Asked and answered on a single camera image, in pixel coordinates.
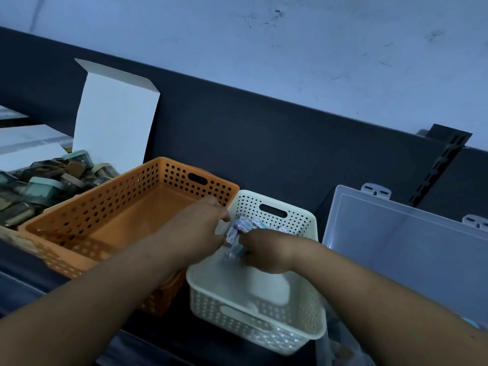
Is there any person's left hand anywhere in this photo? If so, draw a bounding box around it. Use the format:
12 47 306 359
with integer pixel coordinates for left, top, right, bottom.
160 196 231 263

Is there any person's right hand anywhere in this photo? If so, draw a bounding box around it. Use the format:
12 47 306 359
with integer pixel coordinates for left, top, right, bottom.
240 228 302 274

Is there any pile of small tubes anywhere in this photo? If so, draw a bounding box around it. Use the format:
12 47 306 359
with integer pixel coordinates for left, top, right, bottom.
223 217 290 260

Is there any white perforated plastic basket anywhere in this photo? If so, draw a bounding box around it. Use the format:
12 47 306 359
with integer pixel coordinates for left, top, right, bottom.
186 189 328 356

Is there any orange plastic basket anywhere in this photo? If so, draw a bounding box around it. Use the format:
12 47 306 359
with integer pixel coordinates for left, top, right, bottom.
17 157 241 317

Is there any clear plastic organizer case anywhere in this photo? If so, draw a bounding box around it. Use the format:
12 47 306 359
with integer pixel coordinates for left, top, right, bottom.
316 182 488 366

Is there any person's left forearm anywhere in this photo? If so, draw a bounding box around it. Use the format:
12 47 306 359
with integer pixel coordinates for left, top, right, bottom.
0 232 184 366

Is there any person's right forearm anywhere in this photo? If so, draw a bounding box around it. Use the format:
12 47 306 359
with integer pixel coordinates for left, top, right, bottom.
289 238 488 366

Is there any white cardboard box open lid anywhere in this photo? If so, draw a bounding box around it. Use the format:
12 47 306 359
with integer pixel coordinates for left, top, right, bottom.
0 58 161 245

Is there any wide black shelf back panel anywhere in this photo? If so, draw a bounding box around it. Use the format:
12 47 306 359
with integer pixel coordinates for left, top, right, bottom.
0 27 450 222

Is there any white grey-banded notebook package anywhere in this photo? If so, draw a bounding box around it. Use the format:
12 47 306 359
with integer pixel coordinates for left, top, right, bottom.
0 125 73 155

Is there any narrow black shelf back panel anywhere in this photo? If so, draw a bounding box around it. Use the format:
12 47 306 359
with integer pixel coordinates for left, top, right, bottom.
417 147 488 222

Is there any black slotted shelf upright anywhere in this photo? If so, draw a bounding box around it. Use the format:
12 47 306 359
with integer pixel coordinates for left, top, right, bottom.
410 124 473 207

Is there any white flat notebook package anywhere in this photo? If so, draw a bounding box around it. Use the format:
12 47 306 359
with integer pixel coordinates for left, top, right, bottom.
0 105 29 120

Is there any white power cable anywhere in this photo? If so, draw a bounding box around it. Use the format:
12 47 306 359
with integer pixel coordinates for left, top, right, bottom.
30 0 47 31

